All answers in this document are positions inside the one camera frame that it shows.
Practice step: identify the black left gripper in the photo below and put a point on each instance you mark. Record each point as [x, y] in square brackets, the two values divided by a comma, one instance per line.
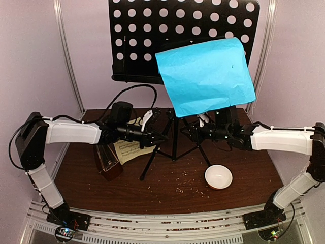
[148, 139]

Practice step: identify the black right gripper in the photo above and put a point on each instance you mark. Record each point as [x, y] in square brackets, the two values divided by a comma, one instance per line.
[199, 131]

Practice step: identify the yellow sheet music paper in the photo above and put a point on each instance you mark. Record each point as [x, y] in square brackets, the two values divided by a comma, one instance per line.
[127, 151]

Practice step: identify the clear plastic metronome cover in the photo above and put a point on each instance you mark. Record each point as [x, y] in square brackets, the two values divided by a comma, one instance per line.
[107, 158]

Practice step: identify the red wooden metronome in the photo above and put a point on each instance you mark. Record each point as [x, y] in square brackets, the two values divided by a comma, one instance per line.
[113, 173]

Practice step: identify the blue paper sheet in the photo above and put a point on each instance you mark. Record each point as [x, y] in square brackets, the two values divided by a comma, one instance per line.
[206, 76]

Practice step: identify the black music stand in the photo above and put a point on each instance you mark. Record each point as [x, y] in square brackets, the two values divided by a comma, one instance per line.
[140, 29]

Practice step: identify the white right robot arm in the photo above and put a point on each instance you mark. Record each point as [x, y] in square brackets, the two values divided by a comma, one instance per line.
[308, 141]

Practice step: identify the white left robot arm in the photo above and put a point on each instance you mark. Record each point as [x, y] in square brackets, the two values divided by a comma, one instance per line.
[40, 132]

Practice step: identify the white ceramic bowl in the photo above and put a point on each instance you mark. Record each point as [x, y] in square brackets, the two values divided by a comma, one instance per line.
[218, 177]

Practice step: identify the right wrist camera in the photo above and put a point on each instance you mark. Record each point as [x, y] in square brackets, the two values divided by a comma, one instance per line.
[203, 119]

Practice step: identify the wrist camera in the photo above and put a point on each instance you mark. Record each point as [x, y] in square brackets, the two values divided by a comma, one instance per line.
[203, 119]
[150, 117]

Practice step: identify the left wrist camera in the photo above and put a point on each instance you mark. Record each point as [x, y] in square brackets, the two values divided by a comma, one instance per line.
[150, 117]

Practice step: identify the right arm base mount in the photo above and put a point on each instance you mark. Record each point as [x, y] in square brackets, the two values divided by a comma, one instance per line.
[262, 218]

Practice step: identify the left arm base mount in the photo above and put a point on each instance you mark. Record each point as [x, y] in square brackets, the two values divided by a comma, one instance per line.
[74, 220]

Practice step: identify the right aluminium corner post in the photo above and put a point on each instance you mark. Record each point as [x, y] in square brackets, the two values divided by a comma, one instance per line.
[262, 43]

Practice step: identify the aluminium corner post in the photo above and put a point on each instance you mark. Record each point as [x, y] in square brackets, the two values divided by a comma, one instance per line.
[66, 54]
[262, 43]

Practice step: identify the left aluminium corner post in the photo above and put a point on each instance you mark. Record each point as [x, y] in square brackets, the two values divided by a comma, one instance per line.
[66, 54]

